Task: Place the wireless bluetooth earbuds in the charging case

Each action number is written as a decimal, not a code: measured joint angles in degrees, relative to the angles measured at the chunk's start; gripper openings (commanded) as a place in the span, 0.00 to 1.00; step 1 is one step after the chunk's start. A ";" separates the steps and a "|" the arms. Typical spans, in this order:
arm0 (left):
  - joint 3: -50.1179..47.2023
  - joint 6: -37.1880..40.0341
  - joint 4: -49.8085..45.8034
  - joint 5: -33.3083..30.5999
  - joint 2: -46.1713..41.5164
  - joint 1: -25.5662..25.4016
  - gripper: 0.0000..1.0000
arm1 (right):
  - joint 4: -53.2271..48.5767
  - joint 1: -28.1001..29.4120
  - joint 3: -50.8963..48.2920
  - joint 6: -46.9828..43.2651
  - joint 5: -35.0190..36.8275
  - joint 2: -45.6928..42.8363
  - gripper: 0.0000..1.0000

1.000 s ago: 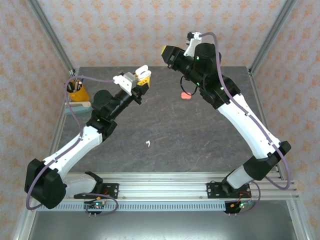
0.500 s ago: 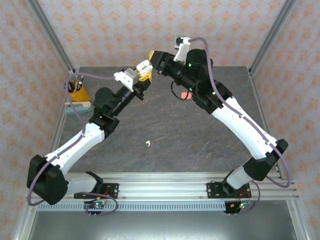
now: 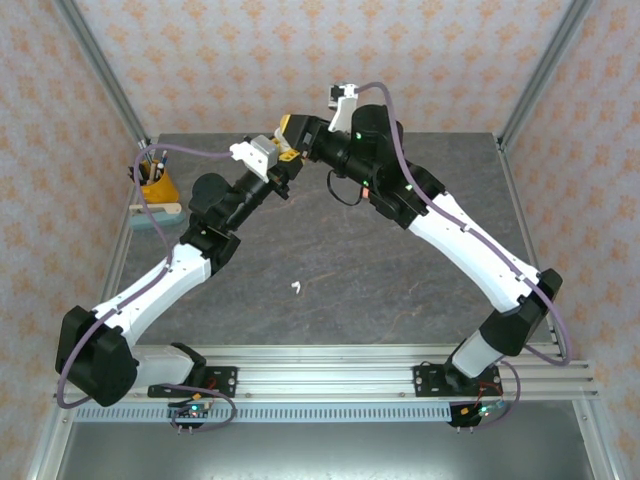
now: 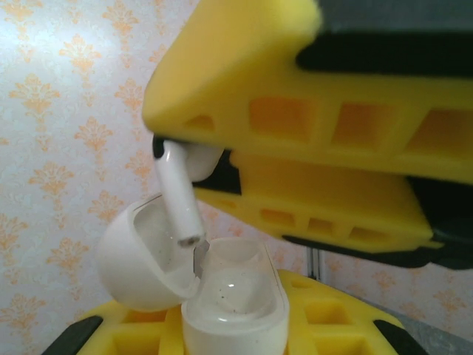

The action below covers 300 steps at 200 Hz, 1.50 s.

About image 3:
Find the yellow pen holder cup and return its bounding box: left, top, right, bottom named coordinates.
left=130, top=159, right=180, bottom=204

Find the teal and cream stapler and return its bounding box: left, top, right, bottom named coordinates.
left=128, top=202, right=187, bottom=232

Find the grey metal sheet panel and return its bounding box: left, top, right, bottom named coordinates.
left=29, top=421, right=614, bottom=480

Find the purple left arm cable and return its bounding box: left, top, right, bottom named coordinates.
left=55, top=143, right=237, bottom=435

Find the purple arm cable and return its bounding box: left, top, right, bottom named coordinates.
left=357, top=82, right=574, bottom=432
left=55, top=143, right=237, bottom=435

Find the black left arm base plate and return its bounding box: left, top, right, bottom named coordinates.
left=147, top=366, right=239, bottom=399

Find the aluminium corner post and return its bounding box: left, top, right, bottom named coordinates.
left=52, top=0, right=151, bottom=146
left=499, top=0, right=596, bottom=151

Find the aluminium extrusion table frame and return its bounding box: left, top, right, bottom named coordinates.
left=52, top=132, right=599, bottom=401

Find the grey slotted cable duct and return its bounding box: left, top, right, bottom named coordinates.
left=74, top=405, right=454, bottom=424

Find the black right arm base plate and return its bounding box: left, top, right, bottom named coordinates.
left=412, top=364, right=503, bottom=400

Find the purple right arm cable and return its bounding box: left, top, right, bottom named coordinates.
left=357, top=82, right=574, bottom=432

